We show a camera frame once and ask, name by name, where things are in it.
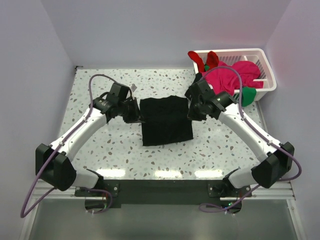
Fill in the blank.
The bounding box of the red garment in basket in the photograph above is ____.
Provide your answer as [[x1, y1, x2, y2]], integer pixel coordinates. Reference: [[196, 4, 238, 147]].
[[187, 50, 220, 73]]

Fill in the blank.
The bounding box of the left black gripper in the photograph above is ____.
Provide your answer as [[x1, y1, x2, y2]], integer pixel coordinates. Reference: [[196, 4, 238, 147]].
[[118, 97, 145, 124]]

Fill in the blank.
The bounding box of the pink t-shirt in basket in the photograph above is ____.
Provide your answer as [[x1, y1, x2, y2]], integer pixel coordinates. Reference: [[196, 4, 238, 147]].
[[204, 61, 264, 96]]

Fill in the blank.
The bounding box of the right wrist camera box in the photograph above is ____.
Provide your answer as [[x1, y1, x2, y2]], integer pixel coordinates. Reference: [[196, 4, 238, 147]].
[[184, 80, 214, 100]]

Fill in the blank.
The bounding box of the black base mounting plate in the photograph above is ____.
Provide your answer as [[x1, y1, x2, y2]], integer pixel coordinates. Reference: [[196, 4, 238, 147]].
[[74, 178, 252, 209]]

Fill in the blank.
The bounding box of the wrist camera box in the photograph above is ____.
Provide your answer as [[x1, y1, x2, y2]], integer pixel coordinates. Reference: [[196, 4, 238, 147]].
[[109, 82, 135, 101], [184, 80, 214, 100]]

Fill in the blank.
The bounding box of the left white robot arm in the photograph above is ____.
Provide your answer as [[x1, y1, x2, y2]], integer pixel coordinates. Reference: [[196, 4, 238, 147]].
[[35, 97, 143, 196]]

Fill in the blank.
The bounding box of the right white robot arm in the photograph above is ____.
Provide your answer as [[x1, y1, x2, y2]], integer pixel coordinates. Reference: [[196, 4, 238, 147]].
[[185, 91, 295, 197]]

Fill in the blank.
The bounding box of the green garment in basket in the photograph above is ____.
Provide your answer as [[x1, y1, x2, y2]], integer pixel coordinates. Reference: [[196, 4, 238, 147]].
[[202, 66, 258, 107]]

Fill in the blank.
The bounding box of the white plastic laundry basket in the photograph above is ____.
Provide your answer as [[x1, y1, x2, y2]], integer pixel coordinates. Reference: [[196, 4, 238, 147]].
[[212, 48, 277, 101]]

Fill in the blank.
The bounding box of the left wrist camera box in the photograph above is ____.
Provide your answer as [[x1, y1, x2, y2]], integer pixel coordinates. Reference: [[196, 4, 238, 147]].
[[109, 82, 135, 101]]

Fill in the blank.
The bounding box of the black t-shirt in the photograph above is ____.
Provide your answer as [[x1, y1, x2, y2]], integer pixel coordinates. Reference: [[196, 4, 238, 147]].
[[140, 95, 193, 147]]

